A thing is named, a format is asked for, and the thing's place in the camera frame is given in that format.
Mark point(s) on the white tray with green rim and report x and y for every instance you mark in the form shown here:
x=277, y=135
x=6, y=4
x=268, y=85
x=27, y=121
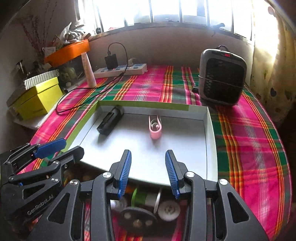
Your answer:
x=143, y=148

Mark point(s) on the black battery charger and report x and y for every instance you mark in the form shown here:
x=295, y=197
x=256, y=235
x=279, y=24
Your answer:
x=108, y=122

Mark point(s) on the orange box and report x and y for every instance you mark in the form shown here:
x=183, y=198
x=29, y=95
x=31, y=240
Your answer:
x=69, y=52

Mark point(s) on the metal window grille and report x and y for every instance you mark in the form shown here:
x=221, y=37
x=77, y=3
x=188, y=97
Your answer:
x=179, y=11

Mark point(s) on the metal stand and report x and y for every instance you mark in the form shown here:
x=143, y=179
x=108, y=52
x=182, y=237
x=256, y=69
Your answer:
x=21, y=68

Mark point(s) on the black window latch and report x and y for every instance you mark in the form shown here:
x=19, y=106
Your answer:
x=219, y=25

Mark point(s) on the striped box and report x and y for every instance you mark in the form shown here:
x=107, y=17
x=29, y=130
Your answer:
x=39, y=80

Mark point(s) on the yellow-green box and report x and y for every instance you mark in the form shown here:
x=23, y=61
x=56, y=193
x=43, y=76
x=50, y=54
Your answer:
x=39, y=102

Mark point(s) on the black power adapter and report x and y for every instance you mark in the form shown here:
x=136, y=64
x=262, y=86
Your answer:
x=111, y=61

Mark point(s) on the white plug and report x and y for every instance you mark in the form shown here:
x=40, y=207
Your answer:
x=131, y=62

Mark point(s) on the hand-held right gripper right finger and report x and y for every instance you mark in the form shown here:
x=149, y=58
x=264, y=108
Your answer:
x=171, y=173

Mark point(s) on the black white oval gadget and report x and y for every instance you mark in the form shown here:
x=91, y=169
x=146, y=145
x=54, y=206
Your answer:
x=138, y=217

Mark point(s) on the white round jar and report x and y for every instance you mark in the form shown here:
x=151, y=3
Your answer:
x=168, y=210

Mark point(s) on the dried flower branches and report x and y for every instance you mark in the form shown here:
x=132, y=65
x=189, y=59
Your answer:
x=34, y=34

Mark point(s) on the patterned beige curtain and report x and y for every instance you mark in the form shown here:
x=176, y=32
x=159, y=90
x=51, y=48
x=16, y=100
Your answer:
x=272, y=69

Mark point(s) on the white power strip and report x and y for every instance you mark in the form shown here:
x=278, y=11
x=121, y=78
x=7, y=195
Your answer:
x=136, y=69

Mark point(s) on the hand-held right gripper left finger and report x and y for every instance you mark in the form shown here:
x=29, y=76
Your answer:
x=124, y=173

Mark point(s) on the pink plastic clip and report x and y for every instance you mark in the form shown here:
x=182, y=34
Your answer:
x=154, y=134

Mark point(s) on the green figurine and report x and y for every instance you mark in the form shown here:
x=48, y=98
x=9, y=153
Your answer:
x=68, y=74

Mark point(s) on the pink cosmetic tube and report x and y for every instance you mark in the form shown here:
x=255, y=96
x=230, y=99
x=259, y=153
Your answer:
x=89, y=74

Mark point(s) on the green tape spool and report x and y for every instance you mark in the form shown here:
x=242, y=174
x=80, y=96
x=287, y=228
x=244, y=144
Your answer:
x=138, y=198

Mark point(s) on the grey portable heater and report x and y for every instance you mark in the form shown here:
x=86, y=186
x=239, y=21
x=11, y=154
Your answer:
x=222, y=76

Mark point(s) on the crumpled paper bags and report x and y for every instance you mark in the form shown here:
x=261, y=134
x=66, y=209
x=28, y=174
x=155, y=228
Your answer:
x=71, y=32

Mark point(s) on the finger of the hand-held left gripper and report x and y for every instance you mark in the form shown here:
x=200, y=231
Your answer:
x=69, y=156
x=52, y=146

